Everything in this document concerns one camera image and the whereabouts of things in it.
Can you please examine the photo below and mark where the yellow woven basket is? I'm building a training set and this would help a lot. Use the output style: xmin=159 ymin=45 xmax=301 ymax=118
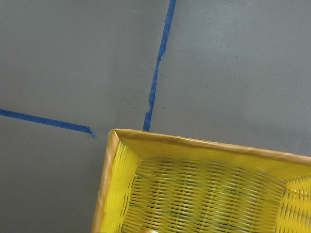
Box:
xmin=91 ymin=129 xmax=311 ymax=233

